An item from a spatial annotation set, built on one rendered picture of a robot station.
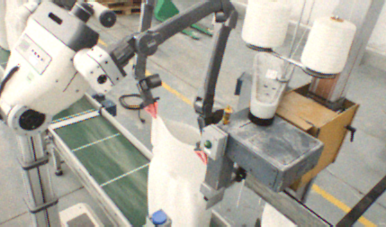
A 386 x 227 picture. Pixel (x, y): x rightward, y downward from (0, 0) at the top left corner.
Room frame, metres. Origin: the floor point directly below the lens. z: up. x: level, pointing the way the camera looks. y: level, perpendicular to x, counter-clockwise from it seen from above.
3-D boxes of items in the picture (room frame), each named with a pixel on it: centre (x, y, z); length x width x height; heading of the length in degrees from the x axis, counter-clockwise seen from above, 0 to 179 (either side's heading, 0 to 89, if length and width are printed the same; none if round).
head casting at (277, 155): (0.91, -0.27, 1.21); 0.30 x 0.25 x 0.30; 45
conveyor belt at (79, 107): (2.97, 1.73, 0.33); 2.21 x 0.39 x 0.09; 45
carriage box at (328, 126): (1.18, -0.48, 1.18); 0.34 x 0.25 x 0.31; 135
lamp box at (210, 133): (0.89, -0.08, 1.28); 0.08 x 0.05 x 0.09; 45
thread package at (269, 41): (1.26, -0.24, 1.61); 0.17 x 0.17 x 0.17
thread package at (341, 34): (1.07, -0.42, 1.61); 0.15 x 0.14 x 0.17; 45
